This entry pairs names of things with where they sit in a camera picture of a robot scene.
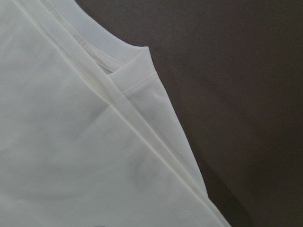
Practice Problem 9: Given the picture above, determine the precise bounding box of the cream long-sleeve cat shirt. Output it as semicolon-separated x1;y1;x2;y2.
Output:
0;0;229;227

